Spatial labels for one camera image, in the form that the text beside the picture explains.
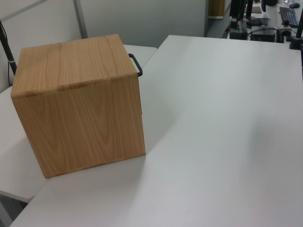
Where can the wooden drawer cabinet box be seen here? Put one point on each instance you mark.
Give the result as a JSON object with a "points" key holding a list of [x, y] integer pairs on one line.
{"points": [[78, 113]]}

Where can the wooden background panel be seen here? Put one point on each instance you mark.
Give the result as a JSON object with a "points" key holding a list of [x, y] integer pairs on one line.
{"points": [[216, 8]]}

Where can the black electronics box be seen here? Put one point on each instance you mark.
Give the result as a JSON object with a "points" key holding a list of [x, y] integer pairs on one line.
{"points": [[263, 35]]}

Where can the black computer keyboard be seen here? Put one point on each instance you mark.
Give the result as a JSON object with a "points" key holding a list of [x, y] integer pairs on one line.
{"points": [[289, 15]]}

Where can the black computer mouse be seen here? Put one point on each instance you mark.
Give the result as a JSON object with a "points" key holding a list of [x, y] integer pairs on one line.
{"points": [[294, 5]]}

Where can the grey partition frame post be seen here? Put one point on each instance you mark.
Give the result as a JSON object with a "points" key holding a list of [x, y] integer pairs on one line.
{"points": [[80, 16]]}

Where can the black camera pole with clamp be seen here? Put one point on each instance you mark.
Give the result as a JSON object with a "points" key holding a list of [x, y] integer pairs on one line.
{"points": [[9, 56]]}

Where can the black clamp mount pole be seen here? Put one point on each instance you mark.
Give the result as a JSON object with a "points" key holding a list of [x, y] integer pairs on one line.
{"points": [[297, 39]]}

